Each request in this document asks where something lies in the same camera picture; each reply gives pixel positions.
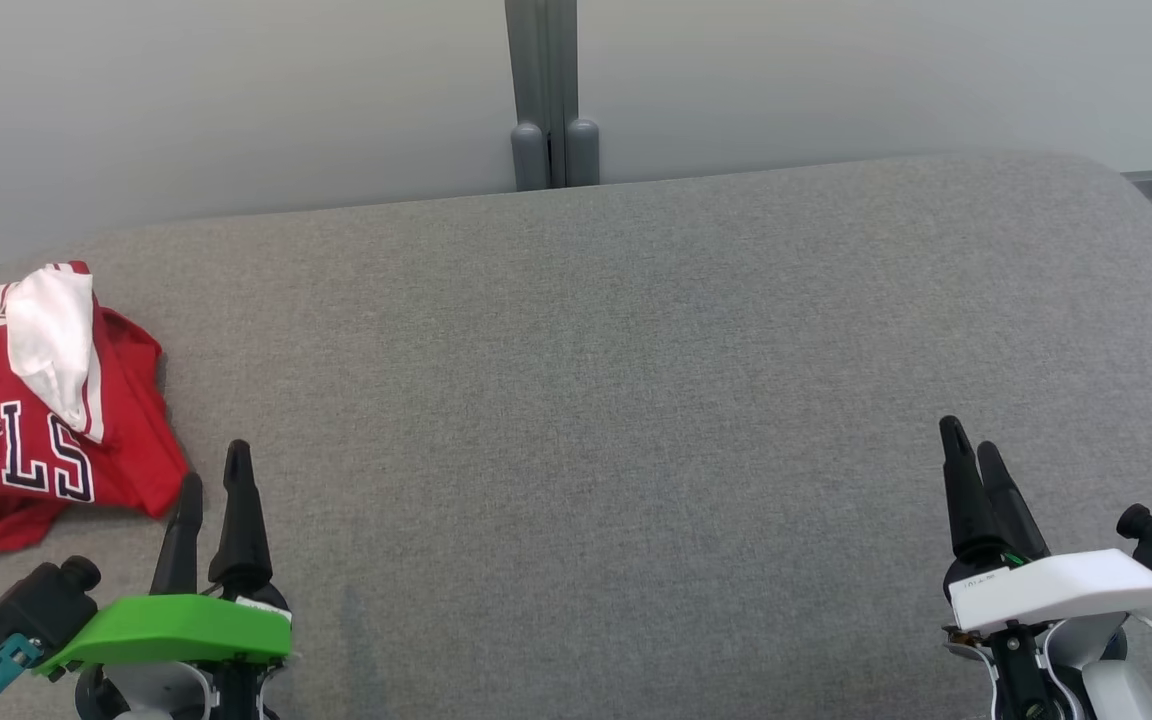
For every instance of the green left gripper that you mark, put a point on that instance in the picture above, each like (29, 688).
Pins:
(176, 630)

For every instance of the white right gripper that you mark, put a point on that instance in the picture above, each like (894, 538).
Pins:
(1056, 590)

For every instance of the red jersey with white trim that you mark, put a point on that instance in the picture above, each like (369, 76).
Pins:
(126, 450)

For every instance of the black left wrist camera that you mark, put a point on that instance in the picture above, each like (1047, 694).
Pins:
(36, 605)

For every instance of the grey partition post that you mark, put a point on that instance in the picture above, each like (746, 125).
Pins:
(541, 100)

